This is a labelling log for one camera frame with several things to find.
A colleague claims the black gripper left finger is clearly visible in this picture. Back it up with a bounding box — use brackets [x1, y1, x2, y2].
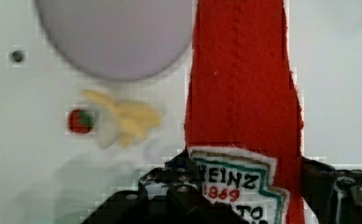
[81, 151, 247, 224]

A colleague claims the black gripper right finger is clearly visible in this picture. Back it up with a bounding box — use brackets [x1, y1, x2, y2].
[301, 158, 362, 224]

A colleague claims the red plush ketchup bottle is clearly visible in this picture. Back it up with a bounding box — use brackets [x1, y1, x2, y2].
[185, 0, 305, 224]

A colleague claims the peeled banana toy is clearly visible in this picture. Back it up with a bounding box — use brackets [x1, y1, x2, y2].
[81, 90, 162, 148]

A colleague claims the small red tomato toy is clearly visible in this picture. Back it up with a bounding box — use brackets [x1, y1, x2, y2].
[67, 108, 94, 134]

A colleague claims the lilac round plate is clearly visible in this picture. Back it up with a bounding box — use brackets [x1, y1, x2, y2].
[34, 0, 195, 82]

